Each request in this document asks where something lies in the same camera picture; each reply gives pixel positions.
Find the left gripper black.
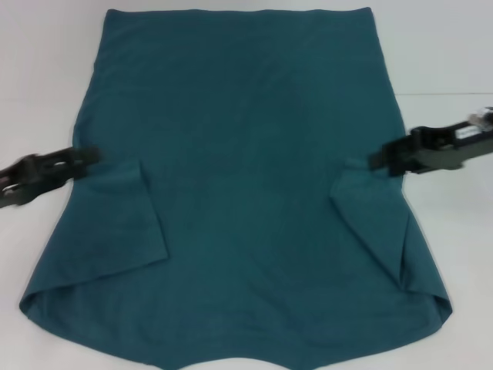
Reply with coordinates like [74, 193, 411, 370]
[0, 145, 104, 211]

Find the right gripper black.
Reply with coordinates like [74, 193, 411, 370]
[367, 109, 493, 179]

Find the blue t-shirt with white print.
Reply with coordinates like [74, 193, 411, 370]
[18, 8, 454, 370]

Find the right gripper silver knob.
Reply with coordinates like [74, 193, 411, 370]
[465, 106, 493, 129]

